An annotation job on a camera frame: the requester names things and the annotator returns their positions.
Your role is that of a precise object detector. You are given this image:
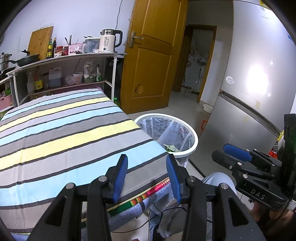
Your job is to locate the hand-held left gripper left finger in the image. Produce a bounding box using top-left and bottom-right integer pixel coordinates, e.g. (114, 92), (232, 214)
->
(27, 153), (129, 241)

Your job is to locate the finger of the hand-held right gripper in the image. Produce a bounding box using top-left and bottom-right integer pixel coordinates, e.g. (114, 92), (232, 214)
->
(223, 143), (282, 168)
(211, 149), (277, 180)

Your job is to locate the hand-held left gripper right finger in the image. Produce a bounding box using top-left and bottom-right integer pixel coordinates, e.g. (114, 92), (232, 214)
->
(166, 153), (266, 241)

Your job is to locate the white trash bin with liner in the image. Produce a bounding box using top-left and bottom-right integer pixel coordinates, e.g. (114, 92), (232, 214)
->
(134, 113), (199, 167)

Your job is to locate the person's right hand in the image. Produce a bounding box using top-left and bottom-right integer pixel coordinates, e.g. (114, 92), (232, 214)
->
(253, 201), (296, 223)

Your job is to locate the colourful striped blanket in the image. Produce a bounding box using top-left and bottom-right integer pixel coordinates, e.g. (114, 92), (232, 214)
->
(109, 177), (173, 216)

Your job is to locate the silver refrigerator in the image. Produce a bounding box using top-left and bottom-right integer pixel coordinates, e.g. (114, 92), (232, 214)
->
(200, 0), (296, 179)

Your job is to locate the wooden door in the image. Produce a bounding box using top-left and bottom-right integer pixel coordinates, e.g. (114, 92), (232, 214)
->
(120, 0), (188, 114)

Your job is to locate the white crumpled bag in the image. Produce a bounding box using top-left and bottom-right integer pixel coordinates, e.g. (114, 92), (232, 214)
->
(83, 61), (96, 79)

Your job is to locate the jug of dark liquid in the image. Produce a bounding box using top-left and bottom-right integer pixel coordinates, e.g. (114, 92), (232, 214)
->
(48, 67), (62, 88)

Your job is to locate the cooking oil bottle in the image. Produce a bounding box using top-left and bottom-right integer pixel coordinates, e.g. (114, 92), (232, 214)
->
(33, 66), (44, 93)

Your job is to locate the clear plastic bottle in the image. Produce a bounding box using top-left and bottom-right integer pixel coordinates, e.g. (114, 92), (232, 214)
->
(26, 72), (35, 95)

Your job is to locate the white metal rack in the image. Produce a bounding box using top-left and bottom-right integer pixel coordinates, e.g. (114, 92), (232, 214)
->
(6, 52), (127, 109)

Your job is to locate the white electric kettle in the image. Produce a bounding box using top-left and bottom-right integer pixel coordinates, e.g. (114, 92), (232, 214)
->
(99, 29), (123, 52)

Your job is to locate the clear plastic container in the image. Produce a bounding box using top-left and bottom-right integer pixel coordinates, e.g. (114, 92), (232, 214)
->
(83, 38), (101, 53)

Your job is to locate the pink utensil holder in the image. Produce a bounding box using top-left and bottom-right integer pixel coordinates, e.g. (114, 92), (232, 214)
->
(68, 42), (84, 55)

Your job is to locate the pink plastic basket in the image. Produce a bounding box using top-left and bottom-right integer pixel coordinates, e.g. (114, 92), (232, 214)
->
(0, 95), (13, 111)

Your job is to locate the black frying pan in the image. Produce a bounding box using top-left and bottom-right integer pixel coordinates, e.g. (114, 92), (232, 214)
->
(7, 49), (40, 67)

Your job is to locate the black induction cooker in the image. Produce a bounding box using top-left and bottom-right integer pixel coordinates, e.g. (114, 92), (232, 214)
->
(0, 66), (16, 79)

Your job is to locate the wooden cutting board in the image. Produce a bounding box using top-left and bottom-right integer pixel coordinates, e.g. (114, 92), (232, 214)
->
(27, 26), (54, 61)

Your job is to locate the steel steamer pot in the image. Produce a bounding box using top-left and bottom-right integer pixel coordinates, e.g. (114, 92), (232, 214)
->
(0, 53), (12, 71)

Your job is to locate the black cable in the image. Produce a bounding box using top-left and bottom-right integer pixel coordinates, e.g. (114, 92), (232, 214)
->
(109, 204), (213, 233)

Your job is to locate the metal door handle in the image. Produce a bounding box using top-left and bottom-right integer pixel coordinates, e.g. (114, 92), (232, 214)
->
(128, 31), (144, 48)

